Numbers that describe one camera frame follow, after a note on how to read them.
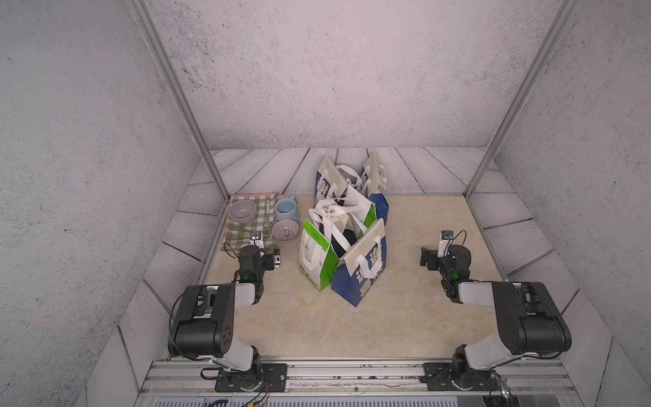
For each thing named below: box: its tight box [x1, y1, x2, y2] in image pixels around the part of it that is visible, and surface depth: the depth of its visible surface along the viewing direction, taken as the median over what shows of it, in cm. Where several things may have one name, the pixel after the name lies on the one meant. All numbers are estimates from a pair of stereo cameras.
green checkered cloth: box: [220, 192, 278, 251], surface depth 111 cm
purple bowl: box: [228, 200, 257, 224], surface depth 112 cm
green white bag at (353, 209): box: [317, 184, 378, 239], surface depth 85 cm
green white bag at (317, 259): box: [298, 219, 340, 291], surface depth 78 cm
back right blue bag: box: [360, 151, 390, 225], surface depth 99 cm
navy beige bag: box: [313, 201, 366, 259], surface depth 79 cm
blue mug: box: [274, 195, 301, 223], surface depth 110 cm
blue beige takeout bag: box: [331, 217, 387, 308], surface depth 79 cm
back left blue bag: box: [314, 156, 348, 206], surface depth 101 cm
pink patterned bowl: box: [271, 218, 301, 242], surface depth 107 cm
